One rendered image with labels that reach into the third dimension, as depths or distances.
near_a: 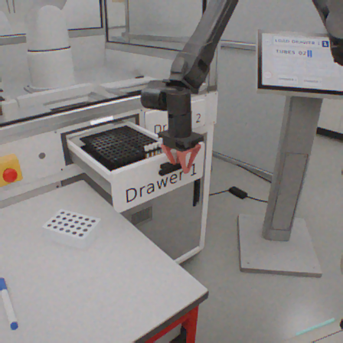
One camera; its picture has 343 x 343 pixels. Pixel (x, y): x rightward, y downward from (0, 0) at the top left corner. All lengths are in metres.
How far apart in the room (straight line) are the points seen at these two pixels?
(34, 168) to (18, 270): 0.35
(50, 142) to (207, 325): 1.06
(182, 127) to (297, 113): 0.94
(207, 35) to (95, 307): 0.63
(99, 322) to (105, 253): 0.19
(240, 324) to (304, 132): 0.97
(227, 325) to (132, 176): 0.99
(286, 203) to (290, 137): 0.40
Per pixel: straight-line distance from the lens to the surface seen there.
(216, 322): 1.55
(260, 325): 1.58
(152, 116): 1.12
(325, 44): 1.59
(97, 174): 0.84
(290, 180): 1.73
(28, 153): 0.97
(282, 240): 1.97
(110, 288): 0.67
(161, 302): 0.64
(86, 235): 0.75
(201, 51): 0.73
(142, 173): 0.75
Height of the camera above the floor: 1.27
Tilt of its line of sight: 29 degrees down
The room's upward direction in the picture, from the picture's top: straight up
